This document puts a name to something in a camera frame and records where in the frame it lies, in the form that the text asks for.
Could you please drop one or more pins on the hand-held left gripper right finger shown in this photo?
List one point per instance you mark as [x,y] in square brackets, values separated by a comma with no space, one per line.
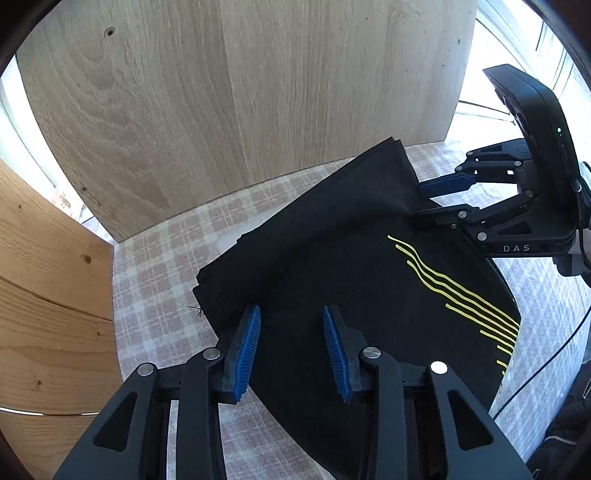
[337,355]

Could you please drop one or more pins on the pine wooden panel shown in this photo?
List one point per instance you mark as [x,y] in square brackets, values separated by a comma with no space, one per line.
[46,323]

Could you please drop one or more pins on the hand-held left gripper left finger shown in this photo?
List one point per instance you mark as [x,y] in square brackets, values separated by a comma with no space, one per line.
[244,355]

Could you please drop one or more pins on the light oak wooden board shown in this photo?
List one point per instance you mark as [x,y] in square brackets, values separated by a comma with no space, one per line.
[231,92]

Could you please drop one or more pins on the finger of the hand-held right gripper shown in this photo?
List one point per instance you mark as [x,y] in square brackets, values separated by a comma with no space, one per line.
[443,184]
[443,217]

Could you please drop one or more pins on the white window frame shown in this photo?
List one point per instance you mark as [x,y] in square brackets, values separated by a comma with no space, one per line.
[531,41]

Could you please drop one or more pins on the black garment with yellow stripes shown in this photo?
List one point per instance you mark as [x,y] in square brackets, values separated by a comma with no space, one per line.
[360,258]

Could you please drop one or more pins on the dark jacket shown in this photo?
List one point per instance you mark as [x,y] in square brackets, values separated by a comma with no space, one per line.
[568,438]

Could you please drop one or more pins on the pink checkered bed sheet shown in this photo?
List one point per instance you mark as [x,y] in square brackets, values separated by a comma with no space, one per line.
[161,258]

